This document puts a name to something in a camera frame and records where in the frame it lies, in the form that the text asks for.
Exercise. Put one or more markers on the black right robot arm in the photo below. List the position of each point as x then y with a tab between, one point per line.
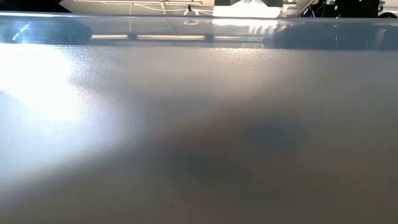
357	8

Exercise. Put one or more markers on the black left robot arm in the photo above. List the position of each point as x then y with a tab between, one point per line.
31	5

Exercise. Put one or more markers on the beige horizontal bar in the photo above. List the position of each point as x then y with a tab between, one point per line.
149	2

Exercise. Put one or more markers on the clear frosted plastic bin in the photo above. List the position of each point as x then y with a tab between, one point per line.
62	140

